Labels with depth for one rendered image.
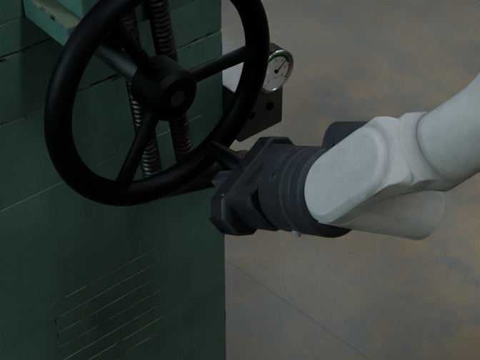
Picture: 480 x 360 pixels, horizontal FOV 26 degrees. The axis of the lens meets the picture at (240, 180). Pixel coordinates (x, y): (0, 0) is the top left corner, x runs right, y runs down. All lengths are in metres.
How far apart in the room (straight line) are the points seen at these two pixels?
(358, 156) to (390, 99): 1.62
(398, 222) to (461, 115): 0.15
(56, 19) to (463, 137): 0.48
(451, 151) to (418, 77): 1.74
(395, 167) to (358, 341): 1.09
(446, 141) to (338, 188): 0.11
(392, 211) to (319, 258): 1.15
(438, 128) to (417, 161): 0.03
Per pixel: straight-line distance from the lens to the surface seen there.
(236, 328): 1.94
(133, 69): 1.13
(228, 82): 1.46
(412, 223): 0.96
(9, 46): 1.21
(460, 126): 0.85
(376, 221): 0.94
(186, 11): 1.34
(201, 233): 1.58
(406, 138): 0.88
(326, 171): 0.92
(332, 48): 2.67
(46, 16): 1.15
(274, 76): 1.41
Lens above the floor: 1.45
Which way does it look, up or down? 40 degrees down
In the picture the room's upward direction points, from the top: straight up
